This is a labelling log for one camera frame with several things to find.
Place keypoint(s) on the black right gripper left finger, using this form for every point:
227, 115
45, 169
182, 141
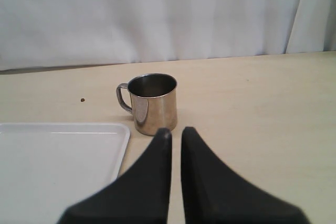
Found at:
140, 195

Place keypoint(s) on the white plastic tray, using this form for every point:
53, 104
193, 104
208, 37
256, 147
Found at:
46, 167

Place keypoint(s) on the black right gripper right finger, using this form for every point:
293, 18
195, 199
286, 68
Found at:
214, 193

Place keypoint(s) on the white backdrop curtain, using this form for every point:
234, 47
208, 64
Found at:
56, 33

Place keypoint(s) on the steel mug with kibble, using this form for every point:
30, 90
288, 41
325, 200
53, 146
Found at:
151, 100

